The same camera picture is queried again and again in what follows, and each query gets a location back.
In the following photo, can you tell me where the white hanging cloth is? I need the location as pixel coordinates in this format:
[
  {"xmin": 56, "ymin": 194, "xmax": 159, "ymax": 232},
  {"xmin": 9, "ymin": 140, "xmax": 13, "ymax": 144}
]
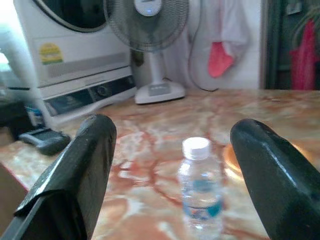
[{"xmin": 187, "ymin": 0, "xmax": 252, "ymax": 91}]

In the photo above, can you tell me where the red hanging cloth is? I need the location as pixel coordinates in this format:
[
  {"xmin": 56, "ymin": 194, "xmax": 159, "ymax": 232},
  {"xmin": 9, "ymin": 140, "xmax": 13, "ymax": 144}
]
[{"xmin": 207, "ymin": 41, "xmax": 237, "ymax": 78}]

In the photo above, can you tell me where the black handheld device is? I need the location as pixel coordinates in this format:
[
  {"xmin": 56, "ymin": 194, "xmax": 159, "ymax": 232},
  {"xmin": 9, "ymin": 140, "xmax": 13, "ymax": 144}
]
[{"xmin": 18, "ymin": 127, "xmax": 72, "ymax": 156}]

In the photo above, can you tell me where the clear water bottle white cap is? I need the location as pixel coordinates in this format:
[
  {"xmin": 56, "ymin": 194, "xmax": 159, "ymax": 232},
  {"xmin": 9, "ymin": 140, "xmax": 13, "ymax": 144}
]
[{"xmin": 177, "ymin": 136, "xmax": 224, "ymax": 240}]

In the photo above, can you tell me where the dark green door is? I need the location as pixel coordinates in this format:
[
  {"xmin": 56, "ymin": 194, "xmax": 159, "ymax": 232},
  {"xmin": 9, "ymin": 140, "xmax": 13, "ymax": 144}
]
[{"xmin": 264, "ymin": 0, "xmax": 320, "ymax": 90}]

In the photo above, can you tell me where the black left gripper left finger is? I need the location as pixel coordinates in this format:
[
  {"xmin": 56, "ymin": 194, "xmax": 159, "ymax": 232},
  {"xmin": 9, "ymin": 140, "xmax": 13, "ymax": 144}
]
[{"xmin": 0, "ymin": 114, "xmax": 118, "ymax": 240}]

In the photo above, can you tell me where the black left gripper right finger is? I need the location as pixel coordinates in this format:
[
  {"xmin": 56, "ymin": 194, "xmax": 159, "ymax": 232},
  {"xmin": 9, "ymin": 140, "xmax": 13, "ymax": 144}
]
[{"xmin": 229, "ymin": 118, "xmax": 320, "ymax": 240}]

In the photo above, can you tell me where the white front-load dryer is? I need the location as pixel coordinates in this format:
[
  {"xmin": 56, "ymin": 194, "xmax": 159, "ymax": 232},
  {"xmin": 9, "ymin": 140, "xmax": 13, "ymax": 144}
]
[{"xmin": 13, "ymin": 0, "xmax": 138, "ymax": 126}]

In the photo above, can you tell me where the wooden cabinet black top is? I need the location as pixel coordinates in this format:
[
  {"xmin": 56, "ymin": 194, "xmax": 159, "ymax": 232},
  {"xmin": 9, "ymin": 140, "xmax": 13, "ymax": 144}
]
[{"xmin": 0, "ymin": 84, "xmax": 31, "ymax": 227}]

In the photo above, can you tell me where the red hanging bag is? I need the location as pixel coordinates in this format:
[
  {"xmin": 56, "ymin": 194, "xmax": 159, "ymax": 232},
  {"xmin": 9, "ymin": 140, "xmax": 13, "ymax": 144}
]
[{"xmin": 289, "ymin": 19, "xmax": 320, "ymax": 91}]

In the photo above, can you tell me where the white blue labelled container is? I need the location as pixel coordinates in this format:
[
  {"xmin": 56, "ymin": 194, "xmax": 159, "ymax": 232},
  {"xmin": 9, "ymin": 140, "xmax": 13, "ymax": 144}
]
[{"xmin": 24, "ymin": 104, "xmax": 45, "ymax": 129}]

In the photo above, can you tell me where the white standing fan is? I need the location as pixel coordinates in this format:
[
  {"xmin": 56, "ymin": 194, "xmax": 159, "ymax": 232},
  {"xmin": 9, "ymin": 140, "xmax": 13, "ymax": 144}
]
[{"xmin": 103, "ymin": 0, "xmax": 190, "ymax": 105}]

